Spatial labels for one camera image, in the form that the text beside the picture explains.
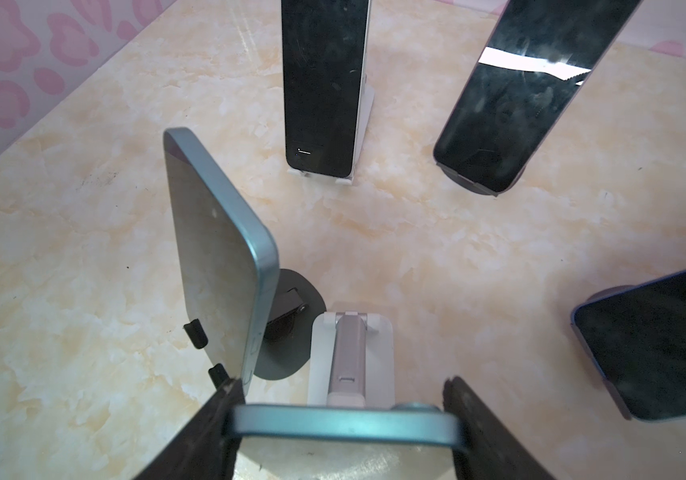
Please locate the grey stand under tilted phone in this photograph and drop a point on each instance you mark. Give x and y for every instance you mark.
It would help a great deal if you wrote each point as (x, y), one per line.
(608, 292)

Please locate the phone back left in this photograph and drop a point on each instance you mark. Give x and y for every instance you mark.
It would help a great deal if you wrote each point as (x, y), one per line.
(323, 53)

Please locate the purple phone tilted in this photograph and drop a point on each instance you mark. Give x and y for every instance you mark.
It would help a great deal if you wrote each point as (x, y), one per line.
(636, 340)

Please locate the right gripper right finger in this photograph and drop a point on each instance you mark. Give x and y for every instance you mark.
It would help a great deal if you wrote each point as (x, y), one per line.
(490, 451)

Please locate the grey round stand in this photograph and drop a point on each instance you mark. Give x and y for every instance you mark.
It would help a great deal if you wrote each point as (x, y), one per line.
(289, 330)

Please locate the teal phone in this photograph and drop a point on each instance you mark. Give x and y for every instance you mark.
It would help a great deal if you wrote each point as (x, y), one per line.
(229, 260)
(302, 442)

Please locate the phone back centre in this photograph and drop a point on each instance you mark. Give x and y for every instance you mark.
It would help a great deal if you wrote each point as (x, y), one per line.
(532, 66)

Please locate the white stand back left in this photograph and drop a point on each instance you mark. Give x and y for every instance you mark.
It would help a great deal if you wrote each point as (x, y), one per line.
(364, 112)

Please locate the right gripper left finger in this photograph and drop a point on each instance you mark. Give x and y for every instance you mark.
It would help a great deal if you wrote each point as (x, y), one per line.
(202, 449)

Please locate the white folding phone stand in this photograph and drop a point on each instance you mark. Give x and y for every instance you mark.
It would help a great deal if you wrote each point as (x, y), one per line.
(352, 361)

